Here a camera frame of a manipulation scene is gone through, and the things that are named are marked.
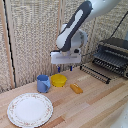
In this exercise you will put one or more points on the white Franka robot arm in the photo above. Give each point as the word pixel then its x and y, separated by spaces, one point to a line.
pixel 71 28

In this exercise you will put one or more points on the orange bread block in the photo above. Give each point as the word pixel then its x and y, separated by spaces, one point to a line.
pixel 76 88

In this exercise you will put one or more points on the wooden partition post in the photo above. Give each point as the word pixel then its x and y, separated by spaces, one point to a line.
pixel 61 13
pixel 7 43

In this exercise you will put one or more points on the yellow bowl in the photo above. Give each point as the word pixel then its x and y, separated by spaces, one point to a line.
pixel 58 80

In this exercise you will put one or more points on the black dish rack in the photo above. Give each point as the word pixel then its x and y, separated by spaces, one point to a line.
pixel 111 53

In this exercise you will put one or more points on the blue mug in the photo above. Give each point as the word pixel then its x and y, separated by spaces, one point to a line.
pixel 43 83

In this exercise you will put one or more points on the white patterned plate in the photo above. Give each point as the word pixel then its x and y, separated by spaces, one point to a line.
pixel 30 110

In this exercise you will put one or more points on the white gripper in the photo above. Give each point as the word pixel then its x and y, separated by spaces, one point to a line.
pixel 66 58

